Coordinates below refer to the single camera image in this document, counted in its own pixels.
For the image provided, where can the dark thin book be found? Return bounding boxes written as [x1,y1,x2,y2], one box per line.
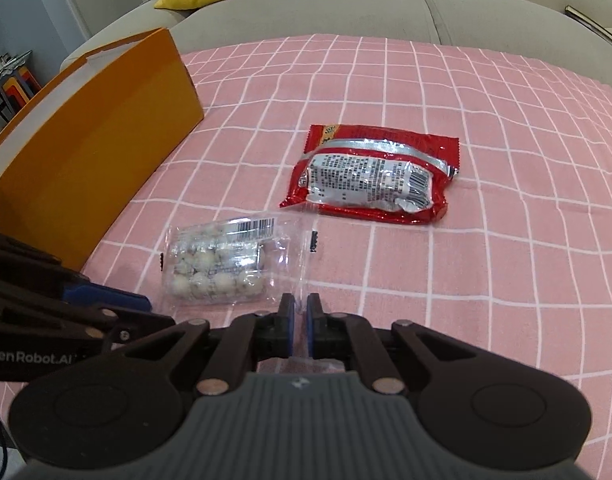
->
[564,5,612,54]

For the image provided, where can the stacked coloured stools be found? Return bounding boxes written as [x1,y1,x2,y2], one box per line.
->
[2,66,43,107]

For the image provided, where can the pink checked cloth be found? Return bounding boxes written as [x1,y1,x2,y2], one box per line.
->
[0,32,612,480]

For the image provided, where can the grey sofa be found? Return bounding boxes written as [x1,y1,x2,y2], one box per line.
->
[60,0,612,102]

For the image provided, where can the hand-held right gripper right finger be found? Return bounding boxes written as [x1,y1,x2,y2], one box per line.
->
[306,292,480,396]

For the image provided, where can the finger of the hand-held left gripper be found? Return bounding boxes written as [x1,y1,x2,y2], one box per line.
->
[0,226,153,312]
[0,279,177,347]

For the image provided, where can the red snack packet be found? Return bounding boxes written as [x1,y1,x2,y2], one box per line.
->
[278,123,460,227]

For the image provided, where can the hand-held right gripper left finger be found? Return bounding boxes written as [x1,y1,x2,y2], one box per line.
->
[113,292,297,396]

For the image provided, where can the clear bag of white candies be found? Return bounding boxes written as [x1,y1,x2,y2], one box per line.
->
[158,215,321,312]

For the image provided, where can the orange storage box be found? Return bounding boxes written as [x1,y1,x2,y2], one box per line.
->
[0,27,205,273]

